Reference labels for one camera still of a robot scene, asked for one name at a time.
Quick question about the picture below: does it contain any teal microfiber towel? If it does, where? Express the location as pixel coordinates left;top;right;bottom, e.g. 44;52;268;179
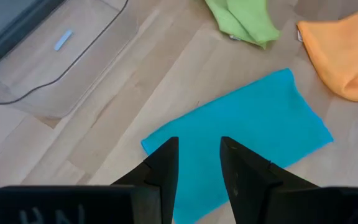
140;68;334;224

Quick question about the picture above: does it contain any clear plastic bin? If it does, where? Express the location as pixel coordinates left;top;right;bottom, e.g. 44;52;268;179
0;0;161;119

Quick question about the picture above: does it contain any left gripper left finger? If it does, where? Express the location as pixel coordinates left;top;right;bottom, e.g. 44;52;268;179
112;136;180;224

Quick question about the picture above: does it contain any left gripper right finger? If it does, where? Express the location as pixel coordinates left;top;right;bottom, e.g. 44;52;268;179
219;136;319;224

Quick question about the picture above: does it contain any green microfiber towel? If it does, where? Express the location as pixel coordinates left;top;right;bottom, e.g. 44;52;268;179
204;0;282;50

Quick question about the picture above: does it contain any orange microfiber towel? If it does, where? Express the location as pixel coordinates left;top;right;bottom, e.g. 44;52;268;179
296;8;358;103

